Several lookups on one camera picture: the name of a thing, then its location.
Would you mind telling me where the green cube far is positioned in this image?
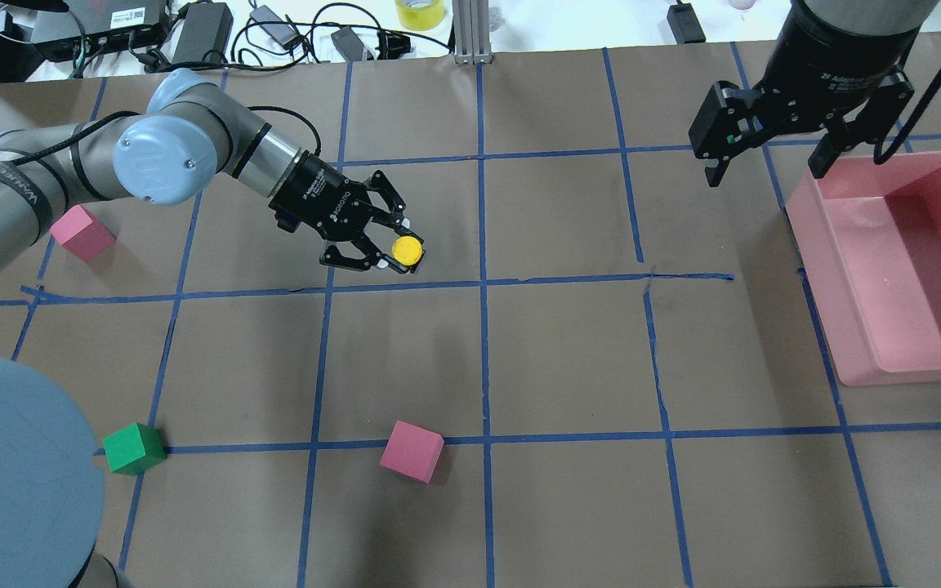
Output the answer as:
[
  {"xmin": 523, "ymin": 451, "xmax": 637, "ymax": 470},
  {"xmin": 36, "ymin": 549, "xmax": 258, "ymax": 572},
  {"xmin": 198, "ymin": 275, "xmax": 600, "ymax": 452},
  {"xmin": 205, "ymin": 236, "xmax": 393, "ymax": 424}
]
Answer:
[{"xmin": 102, "ymin": 423, "xmax": 167, "ymax": 476}]

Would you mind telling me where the pink cube far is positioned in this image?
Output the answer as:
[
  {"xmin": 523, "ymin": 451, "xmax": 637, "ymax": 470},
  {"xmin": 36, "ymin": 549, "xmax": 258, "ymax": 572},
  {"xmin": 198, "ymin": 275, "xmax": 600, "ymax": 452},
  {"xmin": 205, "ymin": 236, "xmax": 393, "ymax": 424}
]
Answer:
[{"xmin": 50, "ymin": 204, "xmax": 117, "ymax": 264}]

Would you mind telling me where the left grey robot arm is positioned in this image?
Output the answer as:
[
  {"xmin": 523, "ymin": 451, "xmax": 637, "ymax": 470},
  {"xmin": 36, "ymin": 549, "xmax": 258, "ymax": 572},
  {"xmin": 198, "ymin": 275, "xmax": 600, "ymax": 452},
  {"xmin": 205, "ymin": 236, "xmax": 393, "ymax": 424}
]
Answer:
[{"xmin": 0, "ymin": 69, "xmax": 422, "ymax": 587}]

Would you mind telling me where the aluminium frame post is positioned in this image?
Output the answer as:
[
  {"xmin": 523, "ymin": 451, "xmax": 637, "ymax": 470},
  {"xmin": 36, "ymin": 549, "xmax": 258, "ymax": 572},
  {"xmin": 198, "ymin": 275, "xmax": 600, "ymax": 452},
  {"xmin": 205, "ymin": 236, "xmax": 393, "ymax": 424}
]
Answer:
[{"xmin": 451, "ymin": 0, "xmax": 493, "ymax": 65}]

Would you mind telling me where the pink cube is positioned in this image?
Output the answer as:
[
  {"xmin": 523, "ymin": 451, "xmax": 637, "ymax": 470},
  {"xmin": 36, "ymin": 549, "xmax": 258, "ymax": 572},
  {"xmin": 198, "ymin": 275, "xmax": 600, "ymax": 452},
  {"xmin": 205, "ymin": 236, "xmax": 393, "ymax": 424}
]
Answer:
[
  {"xmin": 378, "ymin": 421, "xmax": 445, "ymax": 483},
  {"xmin": 50, "ymin": 204, "xmax": 117, "ymax": 264}
]

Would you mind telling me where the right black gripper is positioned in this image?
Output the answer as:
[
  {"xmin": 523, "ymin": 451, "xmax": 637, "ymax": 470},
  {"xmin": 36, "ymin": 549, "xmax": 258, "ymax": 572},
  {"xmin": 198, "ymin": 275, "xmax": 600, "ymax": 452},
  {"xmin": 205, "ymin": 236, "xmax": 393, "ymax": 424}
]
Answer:
[{"xmin": 688, "ymin": 1, "xmax": 916, "ymax": 189}]

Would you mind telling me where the pink plastic bin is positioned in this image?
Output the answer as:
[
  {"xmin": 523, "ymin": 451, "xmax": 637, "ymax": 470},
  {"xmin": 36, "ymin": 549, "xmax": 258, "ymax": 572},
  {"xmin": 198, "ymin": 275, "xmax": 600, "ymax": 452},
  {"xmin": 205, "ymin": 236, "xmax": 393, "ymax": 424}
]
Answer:
[{"xmin": 787, "ymin": 150, "xmax": 941, "ymax": 386}]

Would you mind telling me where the yellow tape roll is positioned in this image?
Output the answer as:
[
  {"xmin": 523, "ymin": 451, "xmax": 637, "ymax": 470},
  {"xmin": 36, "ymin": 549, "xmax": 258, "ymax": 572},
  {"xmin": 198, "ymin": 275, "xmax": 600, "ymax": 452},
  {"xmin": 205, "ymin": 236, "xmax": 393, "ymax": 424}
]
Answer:
[{"xmin": 395, "ymin": 0, "xmax": 447, "ymax": 31}]

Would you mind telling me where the pink cube centre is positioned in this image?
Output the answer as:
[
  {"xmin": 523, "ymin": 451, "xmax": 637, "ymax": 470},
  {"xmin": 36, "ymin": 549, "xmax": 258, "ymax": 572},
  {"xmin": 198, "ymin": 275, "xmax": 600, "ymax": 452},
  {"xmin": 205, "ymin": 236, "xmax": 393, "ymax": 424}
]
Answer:
[{"xmin": 378, "ymin": 421, "xmax": 445, "ymax": 483}]

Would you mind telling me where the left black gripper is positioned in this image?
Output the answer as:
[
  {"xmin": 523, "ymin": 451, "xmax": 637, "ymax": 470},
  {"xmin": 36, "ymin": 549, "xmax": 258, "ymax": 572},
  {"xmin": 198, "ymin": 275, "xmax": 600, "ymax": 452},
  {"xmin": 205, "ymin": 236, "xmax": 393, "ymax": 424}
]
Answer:
[{"xmin": 268, "ymin": 152, "xmax": 410, "ymax": 273}]

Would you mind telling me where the yellow black push button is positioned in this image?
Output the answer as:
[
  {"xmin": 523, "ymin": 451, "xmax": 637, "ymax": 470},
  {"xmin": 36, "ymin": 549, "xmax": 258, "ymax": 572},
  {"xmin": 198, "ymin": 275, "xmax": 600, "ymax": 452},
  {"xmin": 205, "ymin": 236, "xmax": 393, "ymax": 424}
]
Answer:
[{"xmin": 390, "ymin": 235, "xmax": 426, "ymax": 273}]

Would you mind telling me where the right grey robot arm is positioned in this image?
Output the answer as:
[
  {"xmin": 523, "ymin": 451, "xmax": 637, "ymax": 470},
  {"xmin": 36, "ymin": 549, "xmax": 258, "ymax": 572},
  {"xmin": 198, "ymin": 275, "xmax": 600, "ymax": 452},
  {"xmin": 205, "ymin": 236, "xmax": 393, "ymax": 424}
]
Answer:
[{"xmin": 689, "ymin": 1, "xmax": 941, "ymax": 187}]

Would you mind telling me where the black power adapter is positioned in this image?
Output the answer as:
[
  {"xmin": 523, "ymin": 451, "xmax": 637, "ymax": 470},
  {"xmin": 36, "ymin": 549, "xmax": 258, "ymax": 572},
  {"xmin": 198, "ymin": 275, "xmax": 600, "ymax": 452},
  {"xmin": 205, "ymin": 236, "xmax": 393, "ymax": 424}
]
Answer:
[{"xmin": 666, "ymin": 1, "xmax": 707, "ymax": 45}]

